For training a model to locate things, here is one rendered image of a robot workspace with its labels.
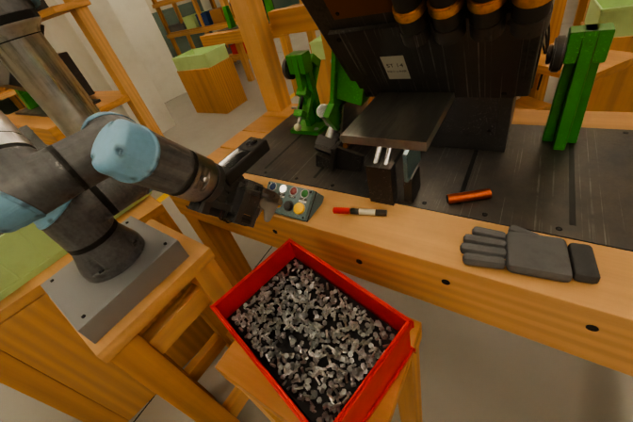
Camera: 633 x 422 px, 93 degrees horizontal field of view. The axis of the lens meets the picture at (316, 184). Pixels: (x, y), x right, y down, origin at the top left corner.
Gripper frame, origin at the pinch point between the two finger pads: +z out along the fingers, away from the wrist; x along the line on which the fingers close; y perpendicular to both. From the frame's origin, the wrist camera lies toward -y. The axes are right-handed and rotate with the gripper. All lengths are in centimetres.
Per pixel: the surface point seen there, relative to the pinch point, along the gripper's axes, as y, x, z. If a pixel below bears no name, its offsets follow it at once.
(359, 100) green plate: -28.7, 8.7, 6.7
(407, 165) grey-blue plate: -14.8, 23.2, 9.2
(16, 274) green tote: 44, -83, -10
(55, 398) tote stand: 87, -80, 15
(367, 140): -13.9, 19.3, -4.8
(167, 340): 42, -26, 7
